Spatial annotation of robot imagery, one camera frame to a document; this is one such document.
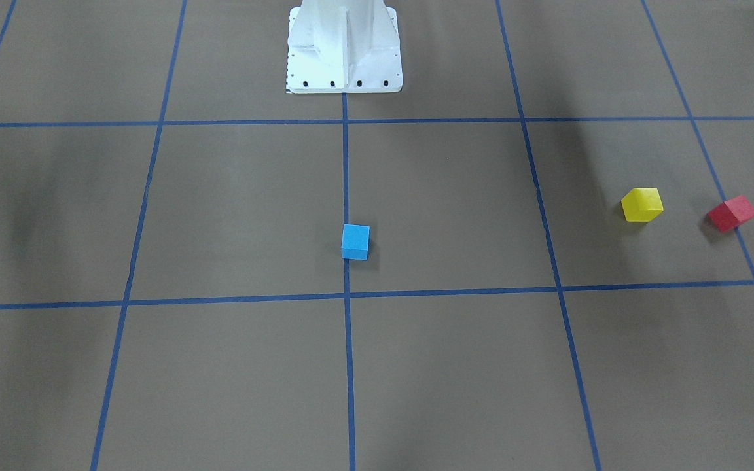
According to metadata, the blue cube block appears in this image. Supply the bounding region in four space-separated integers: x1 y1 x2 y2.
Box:
340 224 370 260

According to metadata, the yellow cube block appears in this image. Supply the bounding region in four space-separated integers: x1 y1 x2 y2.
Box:
620 188 664 223

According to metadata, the red cube block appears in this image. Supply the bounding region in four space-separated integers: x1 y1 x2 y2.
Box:
708 196 754 233

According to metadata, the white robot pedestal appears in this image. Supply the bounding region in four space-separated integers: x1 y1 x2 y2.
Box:
285 1 404 94

